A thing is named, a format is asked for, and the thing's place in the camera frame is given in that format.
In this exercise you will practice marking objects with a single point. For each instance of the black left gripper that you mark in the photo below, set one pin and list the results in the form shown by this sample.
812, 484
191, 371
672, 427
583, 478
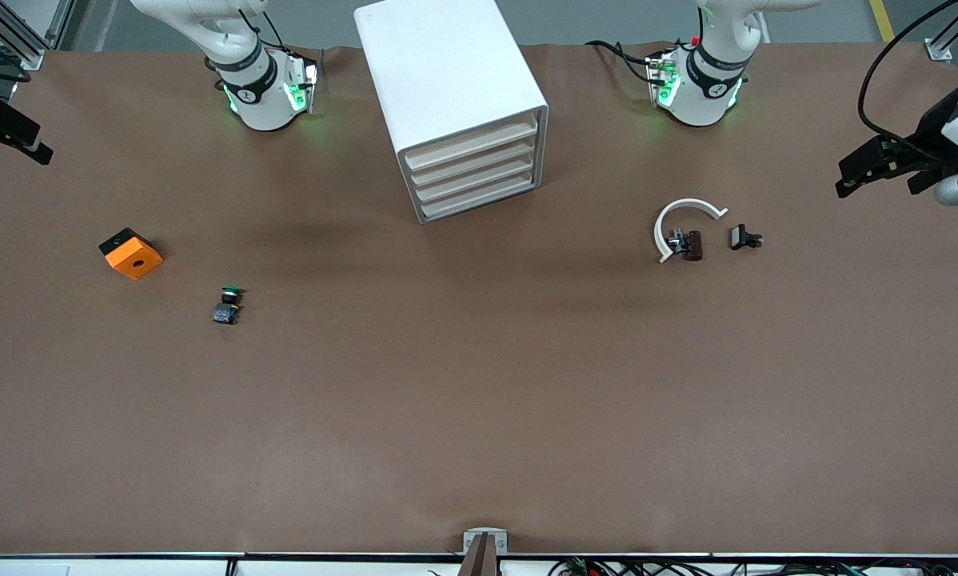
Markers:
932, 130

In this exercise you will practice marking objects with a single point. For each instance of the green push button switch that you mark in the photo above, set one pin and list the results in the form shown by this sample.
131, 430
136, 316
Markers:
225, 312

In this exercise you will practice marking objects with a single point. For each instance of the white plastic bin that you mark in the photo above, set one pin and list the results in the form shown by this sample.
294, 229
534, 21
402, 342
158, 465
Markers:
471, 178

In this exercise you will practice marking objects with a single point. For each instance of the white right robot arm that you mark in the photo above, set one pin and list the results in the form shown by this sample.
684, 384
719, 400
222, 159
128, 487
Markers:
263, 104

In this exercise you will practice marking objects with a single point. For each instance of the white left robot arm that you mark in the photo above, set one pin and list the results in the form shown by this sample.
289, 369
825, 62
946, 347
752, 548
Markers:
703, 96

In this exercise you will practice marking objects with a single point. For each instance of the white drawer cabinet housing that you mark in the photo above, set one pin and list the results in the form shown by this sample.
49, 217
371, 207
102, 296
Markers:
439, 72

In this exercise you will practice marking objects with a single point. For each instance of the white cabinet drawer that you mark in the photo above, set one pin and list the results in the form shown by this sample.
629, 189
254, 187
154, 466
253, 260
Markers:
471, 144
471, 161
471, 196

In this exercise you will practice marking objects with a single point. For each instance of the orange and black cube block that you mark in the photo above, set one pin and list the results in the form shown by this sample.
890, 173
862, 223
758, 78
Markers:
133, 258

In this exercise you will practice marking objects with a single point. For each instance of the small black and white clip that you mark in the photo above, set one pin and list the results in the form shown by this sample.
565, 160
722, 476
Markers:
740, 237

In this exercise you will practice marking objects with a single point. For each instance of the brown block with bolt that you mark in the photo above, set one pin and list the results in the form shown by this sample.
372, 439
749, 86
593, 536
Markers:
692, 245

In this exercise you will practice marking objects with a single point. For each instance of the brown table cover sheet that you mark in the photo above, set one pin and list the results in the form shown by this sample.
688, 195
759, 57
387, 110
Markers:
479, 400

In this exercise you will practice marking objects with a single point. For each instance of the aluminium frame post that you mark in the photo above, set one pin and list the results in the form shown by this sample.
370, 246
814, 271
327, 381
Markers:
15, 36
939, 50

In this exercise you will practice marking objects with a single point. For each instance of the white table edge rail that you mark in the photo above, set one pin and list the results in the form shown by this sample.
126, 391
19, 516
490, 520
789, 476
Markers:
127, 566

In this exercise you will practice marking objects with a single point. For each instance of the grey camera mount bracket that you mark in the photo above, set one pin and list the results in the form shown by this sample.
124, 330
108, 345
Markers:
484, 542

